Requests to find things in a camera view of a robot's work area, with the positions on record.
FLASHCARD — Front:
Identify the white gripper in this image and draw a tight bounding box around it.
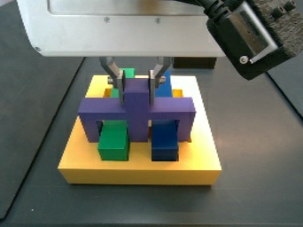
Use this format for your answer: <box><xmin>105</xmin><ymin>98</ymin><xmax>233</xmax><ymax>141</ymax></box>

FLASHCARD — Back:
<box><xmin>16</xmin><ymin>0</ymin><xmax>224</xmax><ymax>104</ymax></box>

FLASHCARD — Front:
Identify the purple cross-shaped block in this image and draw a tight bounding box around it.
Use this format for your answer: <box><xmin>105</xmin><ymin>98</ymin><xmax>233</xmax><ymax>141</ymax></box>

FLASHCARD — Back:
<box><xmin>78</xmin><ymin>78</ymin><xmax>195</xmax><ymax>143</ymax></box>

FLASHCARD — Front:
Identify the yellow slotted board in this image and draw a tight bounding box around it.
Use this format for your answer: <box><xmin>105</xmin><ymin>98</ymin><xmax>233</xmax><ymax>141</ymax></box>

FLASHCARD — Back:
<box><xmin>57</xmin><ymin>76</ymin><xmax>221</xmax><ymax>185</ymax></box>

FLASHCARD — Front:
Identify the black U-shaped block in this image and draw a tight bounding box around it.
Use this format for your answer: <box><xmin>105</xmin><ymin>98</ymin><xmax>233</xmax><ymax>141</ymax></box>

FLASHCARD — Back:
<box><xmin>172</xmin><ymin>57</ymin><xmax>216</xmax><ymax>69</ymax></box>

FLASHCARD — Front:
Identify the blue long bar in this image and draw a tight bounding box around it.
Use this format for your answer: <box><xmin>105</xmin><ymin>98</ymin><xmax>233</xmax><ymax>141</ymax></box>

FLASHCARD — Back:
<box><xmin>150</xmin><ymin>71</ymin><xmax>179</xmax><ymax>161</ymax></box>

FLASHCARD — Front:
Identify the green long bar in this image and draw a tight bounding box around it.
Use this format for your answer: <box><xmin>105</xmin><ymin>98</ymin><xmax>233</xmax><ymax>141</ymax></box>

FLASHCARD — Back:
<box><xmin>96</xmin><ymin>67</ymin><xmax>136</xmax><ymax>162</ymax></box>

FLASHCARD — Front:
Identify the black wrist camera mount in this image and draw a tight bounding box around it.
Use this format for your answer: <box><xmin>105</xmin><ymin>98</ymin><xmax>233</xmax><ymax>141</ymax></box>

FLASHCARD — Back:
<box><xmin>176</xmin><ymin>0</ymin><xmax>303</xmax><ymax>80</ymax></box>

